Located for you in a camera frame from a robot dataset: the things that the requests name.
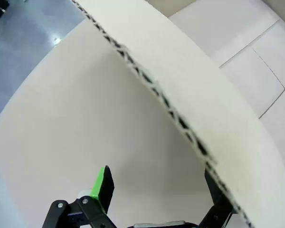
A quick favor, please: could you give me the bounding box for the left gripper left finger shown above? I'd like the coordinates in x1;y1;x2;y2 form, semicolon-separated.
42;165;117;228

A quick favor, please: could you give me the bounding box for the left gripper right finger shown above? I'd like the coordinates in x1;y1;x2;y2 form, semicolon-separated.
198;167;238;228

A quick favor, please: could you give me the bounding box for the brown cardboard box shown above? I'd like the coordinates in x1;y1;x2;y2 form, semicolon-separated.
71;0;285;228

